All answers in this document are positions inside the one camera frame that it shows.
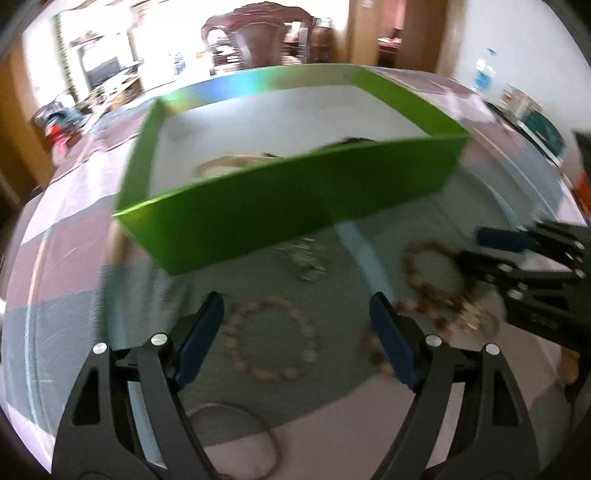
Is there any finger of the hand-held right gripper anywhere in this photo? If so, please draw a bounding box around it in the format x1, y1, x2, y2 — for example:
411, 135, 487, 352
455, 249, 591, 298
476, 220, 591, 266

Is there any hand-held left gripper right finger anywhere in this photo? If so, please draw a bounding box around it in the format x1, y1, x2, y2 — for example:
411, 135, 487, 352
368, 292, 541, 480

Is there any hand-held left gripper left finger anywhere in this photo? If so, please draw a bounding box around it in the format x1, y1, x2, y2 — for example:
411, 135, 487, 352
52, 292, 225, 480

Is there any brown bead bracelet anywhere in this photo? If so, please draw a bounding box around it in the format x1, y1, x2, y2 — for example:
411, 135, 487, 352
362, 299, 455, 370
402, 240, 476, 315

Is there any green cardboard box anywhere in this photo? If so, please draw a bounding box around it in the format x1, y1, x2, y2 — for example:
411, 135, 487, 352
113, 65, 471, 276

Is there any patchwork tablecloth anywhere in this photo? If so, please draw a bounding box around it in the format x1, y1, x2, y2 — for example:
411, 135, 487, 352
0, 69, 591, 480

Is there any teal box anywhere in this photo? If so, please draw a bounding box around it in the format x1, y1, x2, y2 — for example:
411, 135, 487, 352
522, 111, 568, 164

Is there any clear plastic sheet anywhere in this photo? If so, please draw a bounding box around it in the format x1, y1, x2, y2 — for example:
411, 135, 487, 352
416, 76, 497, 125

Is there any plastic water bottle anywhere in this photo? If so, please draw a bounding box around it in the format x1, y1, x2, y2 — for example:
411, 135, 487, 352
472, 46, 498, 93

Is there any pile of clothes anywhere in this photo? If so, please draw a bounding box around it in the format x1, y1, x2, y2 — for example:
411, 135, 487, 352
34, 104, 88, 162

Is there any television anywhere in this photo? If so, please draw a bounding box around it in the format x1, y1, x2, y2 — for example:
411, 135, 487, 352
78, 44, 134, 88

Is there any carved wooden chair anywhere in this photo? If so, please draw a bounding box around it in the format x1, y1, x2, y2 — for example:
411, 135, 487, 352
201, 2, 315, 77

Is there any gold chain jewelry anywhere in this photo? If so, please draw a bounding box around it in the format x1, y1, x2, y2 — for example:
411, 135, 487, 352
455, 300, 502, 335

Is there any tan bead bracelet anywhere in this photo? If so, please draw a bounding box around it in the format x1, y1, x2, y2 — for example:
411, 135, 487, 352
224, 295, 320, 381

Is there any silver chain bracelet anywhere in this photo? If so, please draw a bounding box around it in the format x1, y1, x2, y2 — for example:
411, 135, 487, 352
277, 237, 331, 282

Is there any thin hoop bracelet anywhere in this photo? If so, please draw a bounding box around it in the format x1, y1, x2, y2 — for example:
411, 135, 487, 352
187, 401, 280, 480

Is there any dark bracelet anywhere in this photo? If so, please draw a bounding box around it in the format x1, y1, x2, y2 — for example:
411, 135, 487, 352
309, 136, 384, 153

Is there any pearl bracelet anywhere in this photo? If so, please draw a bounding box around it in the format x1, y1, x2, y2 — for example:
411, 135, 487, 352
191, 154, 287, 178

